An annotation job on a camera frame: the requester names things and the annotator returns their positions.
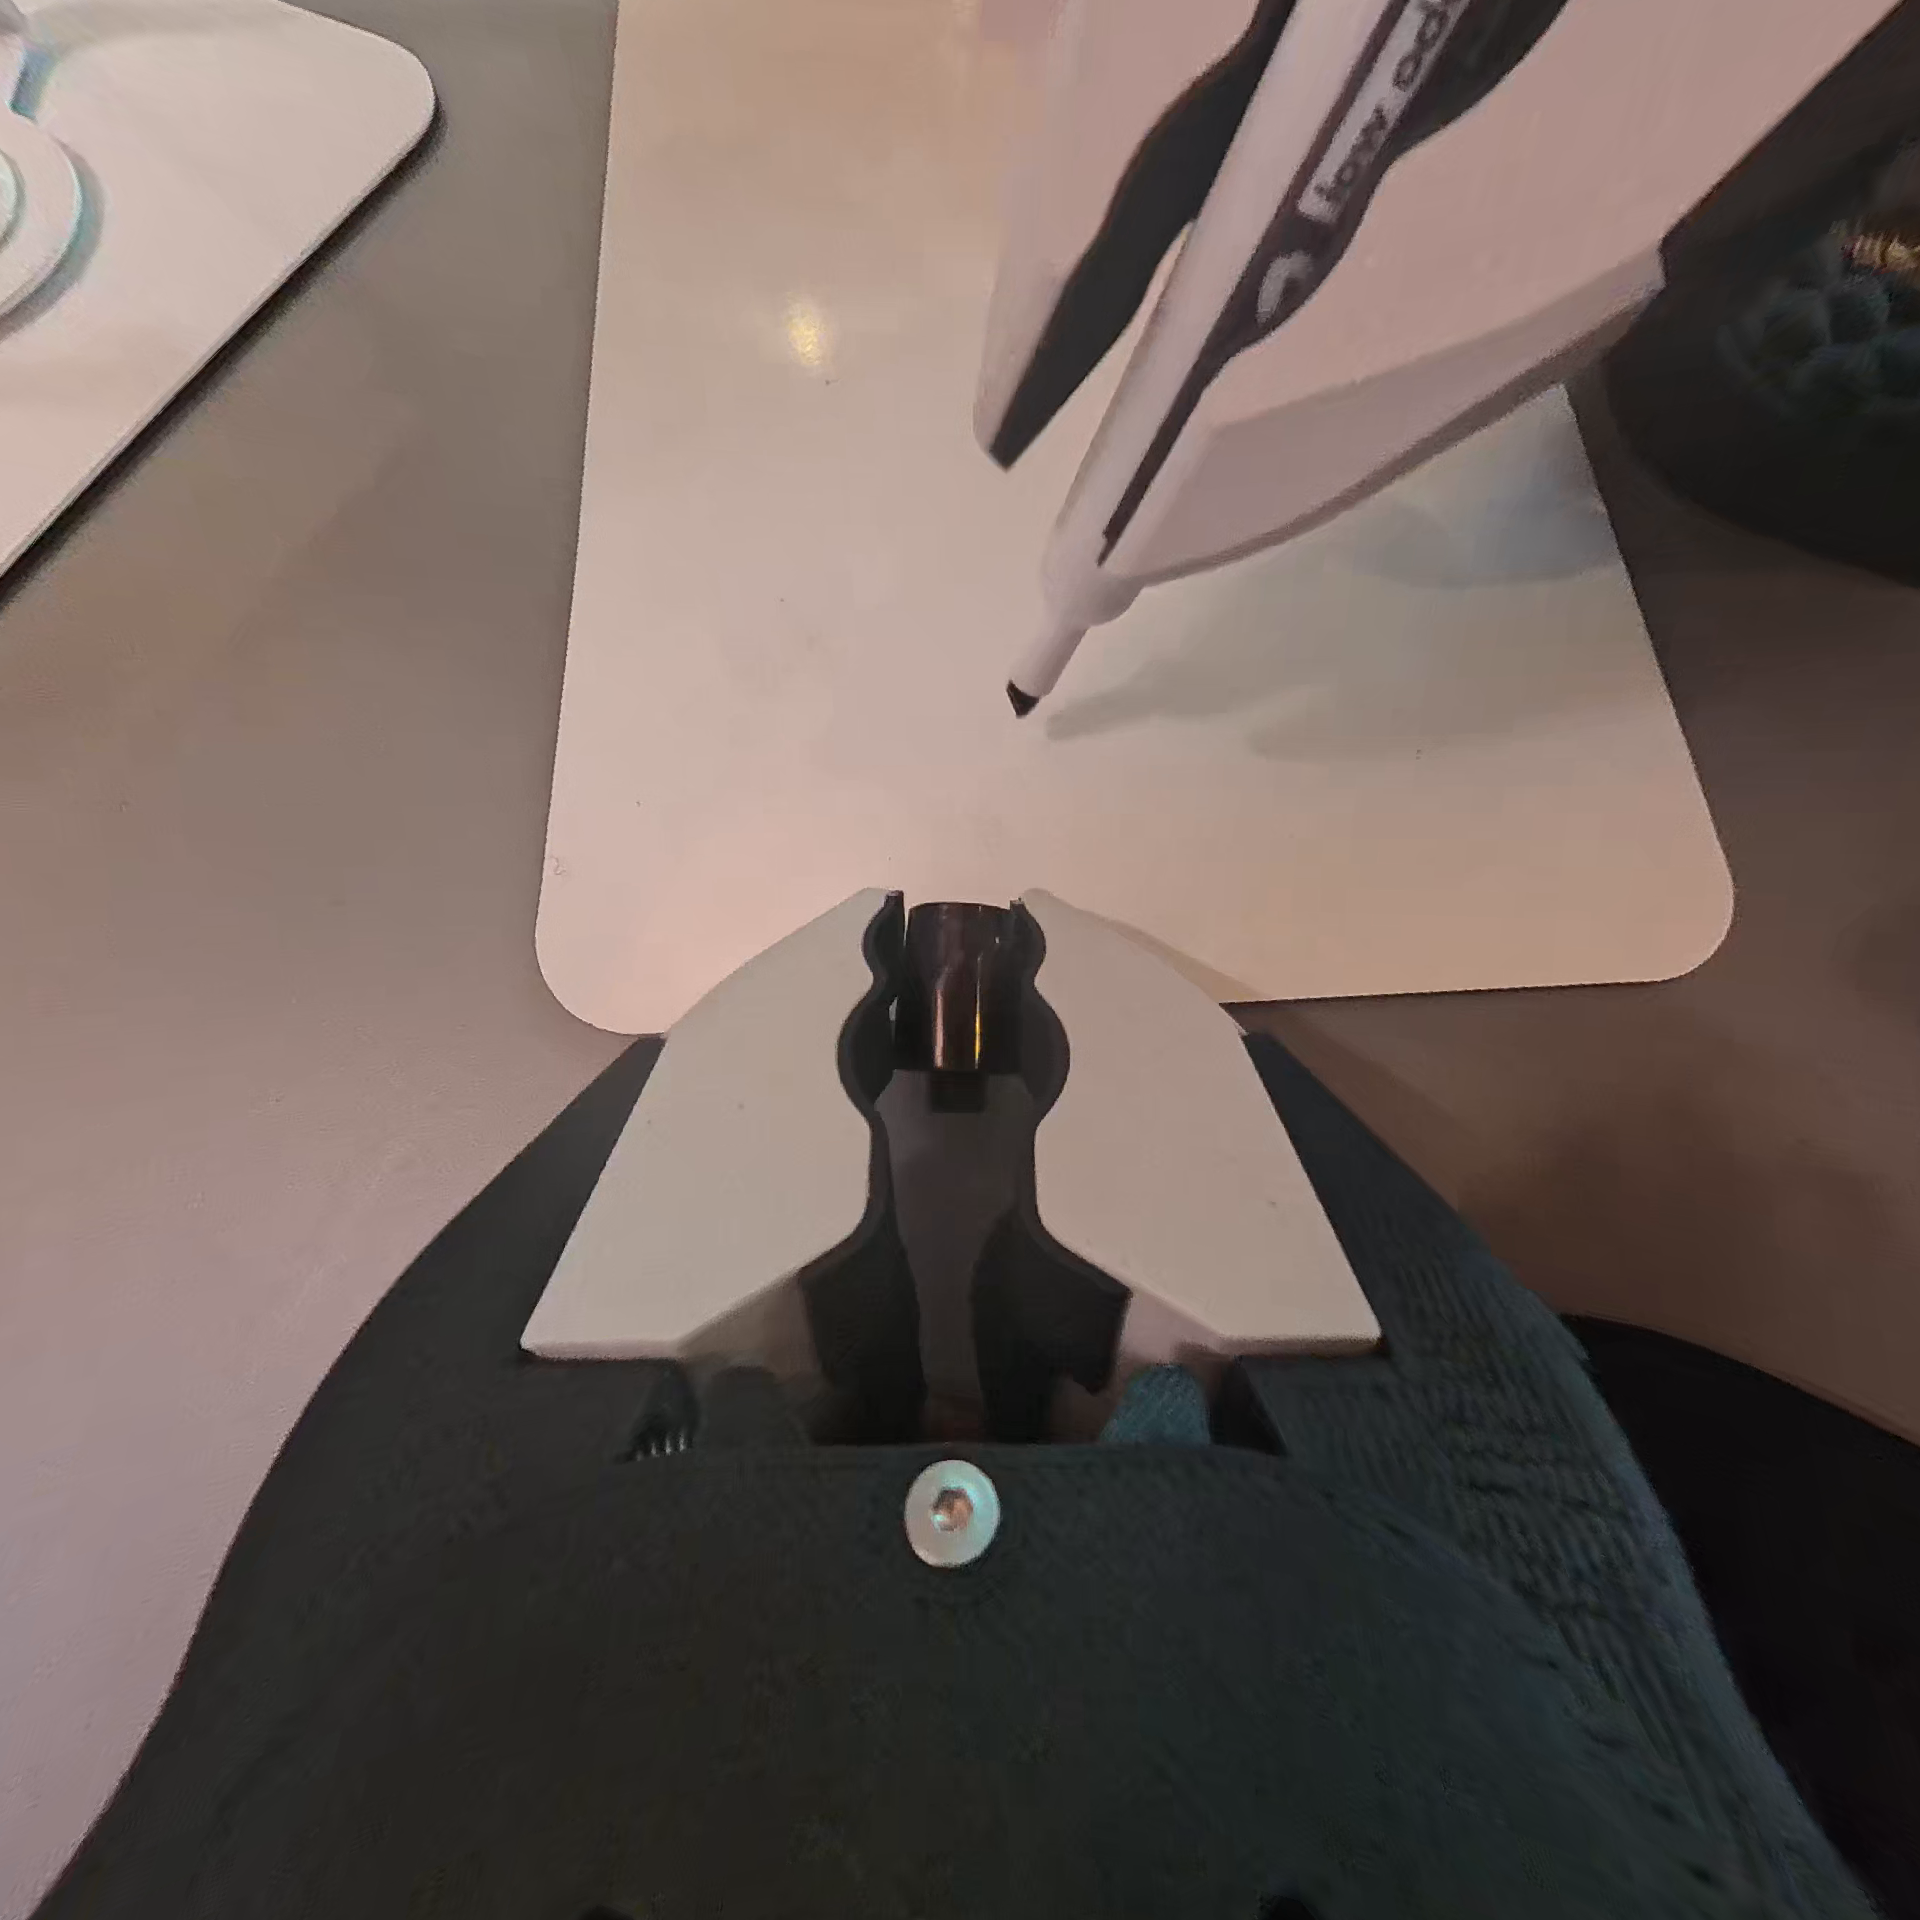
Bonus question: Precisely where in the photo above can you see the black marker cap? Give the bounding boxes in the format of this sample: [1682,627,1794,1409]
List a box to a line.
[899,898,1034,1095]

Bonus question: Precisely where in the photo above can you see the white table sign stand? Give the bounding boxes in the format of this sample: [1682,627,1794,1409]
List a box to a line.
[0,0,441,574]

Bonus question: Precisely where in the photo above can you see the black whiteboard marker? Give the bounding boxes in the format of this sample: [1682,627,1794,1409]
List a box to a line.
[1007,0,1573,715]

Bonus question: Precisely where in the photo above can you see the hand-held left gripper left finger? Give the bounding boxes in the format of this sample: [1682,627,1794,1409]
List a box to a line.
[521,881,962,1429]

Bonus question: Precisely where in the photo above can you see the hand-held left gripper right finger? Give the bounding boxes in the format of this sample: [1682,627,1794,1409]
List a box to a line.
[967,892,1385,1419]

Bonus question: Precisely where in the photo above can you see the white whiteboard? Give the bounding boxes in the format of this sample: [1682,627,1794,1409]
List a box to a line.
[535,0,1741,1036]

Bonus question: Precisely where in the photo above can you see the black knobbly rounded object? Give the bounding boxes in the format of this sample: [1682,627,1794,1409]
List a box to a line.
[1592,123,1920,588]

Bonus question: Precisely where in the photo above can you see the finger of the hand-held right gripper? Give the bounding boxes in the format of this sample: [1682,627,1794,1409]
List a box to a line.
[1092,0,1920,588]
[970,0,1322,465]

